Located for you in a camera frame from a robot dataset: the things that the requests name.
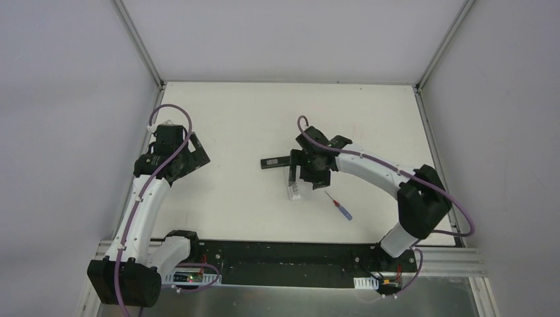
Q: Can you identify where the white remote control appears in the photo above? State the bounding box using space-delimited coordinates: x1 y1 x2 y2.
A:
283 166 302 201

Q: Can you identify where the blue red screwdriver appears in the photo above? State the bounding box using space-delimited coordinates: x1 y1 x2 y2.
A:
325 191 353 221

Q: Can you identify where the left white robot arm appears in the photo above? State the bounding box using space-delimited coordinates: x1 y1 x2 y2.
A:
87 123 210 308

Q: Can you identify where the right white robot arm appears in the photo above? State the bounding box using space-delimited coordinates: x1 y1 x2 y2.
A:
288 126 452 271

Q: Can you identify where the black remote control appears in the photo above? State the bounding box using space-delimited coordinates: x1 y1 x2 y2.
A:
260 156 290 170

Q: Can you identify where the left controller board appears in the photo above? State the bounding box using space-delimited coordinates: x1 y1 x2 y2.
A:
162 271 222 287

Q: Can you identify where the controller board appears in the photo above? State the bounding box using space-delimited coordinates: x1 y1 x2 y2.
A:
353 277 402 293
162 271 222 287

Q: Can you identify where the right controller board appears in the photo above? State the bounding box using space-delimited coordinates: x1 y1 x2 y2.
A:
353 277 402 293

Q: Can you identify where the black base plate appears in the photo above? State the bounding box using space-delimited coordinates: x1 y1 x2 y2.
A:
188 240 417 289

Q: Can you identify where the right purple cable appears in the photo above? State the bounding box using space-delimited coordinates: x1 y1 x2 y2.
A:
297 115 476 238

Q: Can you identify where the aluminium frame rail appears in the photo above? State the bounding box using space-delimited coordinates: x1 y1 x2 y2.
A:
92 239 487 279

